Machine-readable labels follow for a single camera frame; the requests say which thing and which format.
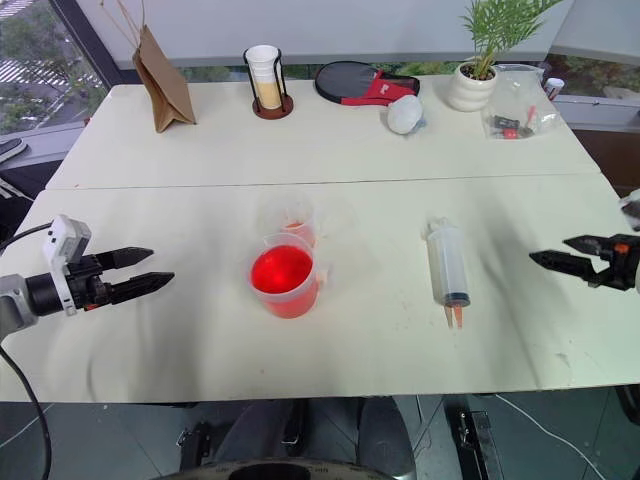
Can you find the crumpled white cloth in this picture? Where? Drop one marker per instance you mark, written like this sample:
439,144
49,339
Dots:
405,114

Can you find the clear plastic bag with items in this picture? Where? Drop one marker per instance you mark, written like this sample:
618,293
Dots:
520,100

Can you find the small clear beaker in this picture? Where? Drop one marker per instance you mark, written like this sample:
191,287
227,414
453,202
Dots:
295,220

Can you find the large clear plastic syringe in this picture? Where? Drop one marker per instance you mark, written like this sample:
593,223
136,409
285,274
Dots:
447,265

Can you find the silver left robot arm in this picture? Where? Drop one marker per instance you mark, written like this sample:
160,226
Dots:
20,300

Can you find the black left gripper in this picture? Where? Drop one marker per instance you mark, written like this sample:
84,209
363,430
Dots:
86,287

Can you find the brown paper bag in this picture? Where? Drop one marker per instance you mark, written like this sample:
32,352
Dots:
165,85

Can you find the beaker with red liquid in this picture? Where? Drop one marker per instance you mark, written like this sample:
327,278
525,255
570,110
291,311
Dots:
282,280

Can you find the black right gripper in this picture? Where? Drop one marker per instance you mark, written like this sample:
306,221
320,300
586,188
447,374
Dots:
619,267

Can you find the black table leg bracket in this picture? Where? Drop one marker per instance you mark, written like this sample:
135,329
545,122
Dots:
475,440
195,445

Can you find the white ribbed plant pot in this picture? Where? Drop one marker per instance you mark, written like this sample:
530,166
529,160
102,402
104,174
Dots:
470,90

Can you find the cup stack in holder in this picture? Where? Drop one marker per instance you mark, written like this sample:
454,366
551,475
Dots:
272,112

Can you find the small white bottle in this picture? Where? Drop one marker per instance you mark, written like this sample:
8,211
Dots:
554,89

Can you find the black flat object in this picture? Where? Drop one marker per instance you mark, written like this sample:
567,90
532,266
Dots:
11,149

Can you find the green leafy plant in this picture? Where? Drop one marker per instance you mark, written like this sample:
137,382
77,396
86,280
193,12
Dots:
495,25

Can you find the black and red paddle case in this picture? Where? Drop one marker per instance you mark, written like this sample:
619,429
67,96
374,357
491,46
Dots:
345,80

